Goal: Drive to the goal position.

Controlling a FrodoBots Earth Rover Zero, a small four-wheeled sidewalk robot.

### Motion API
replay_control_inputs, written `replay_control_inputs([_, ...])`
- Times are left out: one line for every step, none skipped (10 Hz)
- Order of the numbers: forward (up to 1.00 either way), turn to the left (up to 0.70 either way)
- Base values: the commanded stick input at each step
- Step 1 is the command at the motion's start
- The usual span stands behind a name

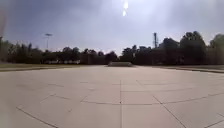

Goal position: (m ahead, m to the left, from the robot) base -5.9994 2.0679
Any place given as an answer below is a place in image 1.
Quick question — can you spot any low stone planter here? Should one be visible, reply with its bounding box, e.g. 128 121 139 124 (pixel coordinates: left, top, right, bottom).
107 61 134 68

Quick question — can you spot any row of trees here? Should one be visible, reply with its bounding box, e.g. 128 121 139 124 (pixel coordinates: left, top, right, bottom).
0 31 224 66

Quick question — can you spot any grey paved plaza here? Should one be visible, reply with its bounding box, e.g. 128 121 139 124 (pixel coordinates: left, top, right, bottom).
0 65 224 128

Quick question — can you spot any raised kerb edge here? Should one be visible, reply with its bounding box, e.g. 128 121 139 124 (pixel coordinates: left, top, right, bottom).
156 65 224 74

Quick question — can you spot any tall floodlight pole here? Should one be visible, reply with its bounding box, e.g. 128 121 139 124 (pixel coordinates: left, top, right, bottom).
44 32 53 52

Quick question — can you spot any lattice tower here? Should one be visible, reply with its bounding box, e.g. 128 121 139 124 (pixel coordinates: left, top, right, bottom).
152 32 158 49

